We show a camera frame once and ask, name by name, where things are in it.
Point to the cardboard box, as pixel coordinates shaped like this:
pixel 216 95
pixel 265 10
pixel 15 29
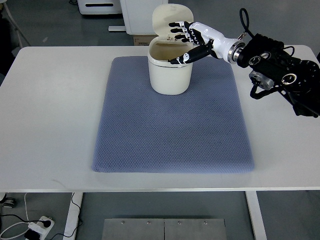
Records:
pixel 143 40

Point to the dark chair at left edge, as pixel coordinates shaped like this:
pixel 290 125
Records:
pixel 6 56

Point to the white power strip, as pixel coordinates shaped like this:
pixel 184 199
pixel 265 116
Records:
pixel 43 226

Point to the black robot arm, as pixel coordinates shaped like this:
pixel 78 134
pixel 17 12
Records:
pixel 275 70

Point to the left metal floor plate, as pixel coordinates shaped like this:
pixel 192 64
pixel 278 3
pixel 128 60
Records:
pixel 133 229

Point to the white appliance with slot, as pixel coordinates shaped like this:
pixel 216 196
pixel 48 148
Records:
pixel 99 7

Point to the right metal floor plate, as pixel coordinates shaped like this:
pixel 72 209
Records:
pixel 194 229

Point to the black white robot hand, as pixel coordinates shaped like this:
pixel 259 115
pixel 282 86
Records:
pixel 208 41

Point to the blue quilted mat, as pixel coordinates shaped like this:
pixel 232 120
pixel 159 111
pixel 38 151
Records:
pixel 201 130

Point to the white cabinet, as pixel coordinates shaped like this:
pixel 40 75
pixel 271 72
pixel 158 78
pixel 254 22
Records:
pixel 137 16

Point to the caster wheel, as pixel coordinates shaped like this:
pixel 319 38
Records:
pixel 7 202

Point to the black plug adapter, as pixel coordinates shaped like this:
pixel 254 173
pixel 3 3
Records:
pixel 32 235

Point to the metal floor plate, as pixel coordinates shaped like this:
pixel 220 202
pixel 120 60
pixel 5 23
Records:
pixel 133 229
pixel 194 229

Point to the white trash bin with lid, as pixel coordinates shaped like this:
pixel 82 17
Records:
pixel 167 78

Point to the right white table leg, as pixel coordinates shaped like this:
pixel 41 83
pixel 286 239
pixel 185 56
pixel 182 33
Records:
pixel 255 215

